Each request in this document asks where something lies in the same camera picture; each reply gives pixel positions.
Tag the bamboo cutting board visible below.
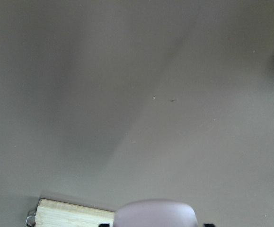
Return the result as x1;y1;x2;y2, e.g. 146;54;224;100
25;198;115;227

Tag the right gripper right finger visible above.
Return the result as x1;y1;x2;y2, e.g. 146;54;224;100
203;223;215;227

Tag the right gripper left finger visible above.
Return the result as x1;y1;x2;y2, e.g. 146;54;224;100
98;223;109;227

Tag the pink cup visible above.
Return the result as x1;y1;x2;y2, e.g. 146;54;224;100
113;200;198;227

